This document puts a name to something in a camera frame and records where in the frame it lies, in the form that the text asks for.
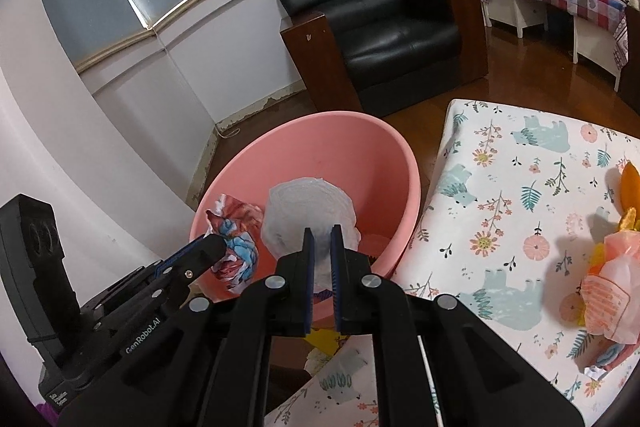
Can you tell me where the colourful wrapper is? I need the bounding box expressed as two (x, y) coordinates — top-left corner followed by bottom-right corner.
(206, 192), (266, 293)

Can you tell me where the white table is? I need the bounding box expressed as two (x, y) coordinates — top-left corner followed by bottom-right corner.
(482, 0), (622, 92)

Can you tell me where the yellow patterned box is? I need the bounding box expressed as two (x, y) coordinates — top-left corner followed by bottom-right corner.
(306, 328), (342, 358)

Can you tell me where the orange pink plastic bag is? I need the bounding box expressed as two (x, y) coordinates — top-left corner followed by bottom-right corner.
(580, 227), (640, 344)

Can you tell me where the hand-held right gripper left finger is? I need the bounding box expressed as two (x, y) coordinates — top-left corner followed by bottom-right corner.
(57, 227), (315, 427)

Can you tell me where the black leather armchair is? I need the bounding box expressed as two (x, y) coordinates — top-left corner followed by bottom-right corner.
(272, 0), (490, 118)

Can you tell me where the pink plastic bucket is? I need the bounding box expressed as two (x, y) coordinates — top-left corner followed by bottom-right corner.
(189, 109), (421, 323)

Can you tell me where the blue red snack wrapper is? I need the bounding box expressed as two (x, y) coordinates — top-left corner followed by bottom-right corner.
(584, 341), (627, 379)

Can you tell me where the floral bed sheet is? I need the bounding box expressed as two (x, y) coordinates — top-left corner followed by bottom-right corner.
(265, 99), (640, 427)

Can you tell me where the white plastic bag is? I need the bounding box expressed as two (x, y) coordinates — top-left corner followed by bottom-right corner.
(260, 177), (362, 294)

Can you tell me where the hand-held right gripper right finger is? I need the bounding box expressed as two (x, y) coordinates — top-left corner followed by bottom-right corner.
(330, 223), (586, 427)

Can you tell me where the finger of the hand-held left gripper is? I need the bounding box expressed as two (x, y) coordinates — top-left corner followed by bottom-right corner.
(159, 235), (229, 312)
(81, 237), (205, 314)

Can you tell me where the yellow plastic wrapper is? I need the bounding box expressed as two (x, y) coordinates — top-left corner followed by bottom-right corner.
(574, 243), (611, 329)

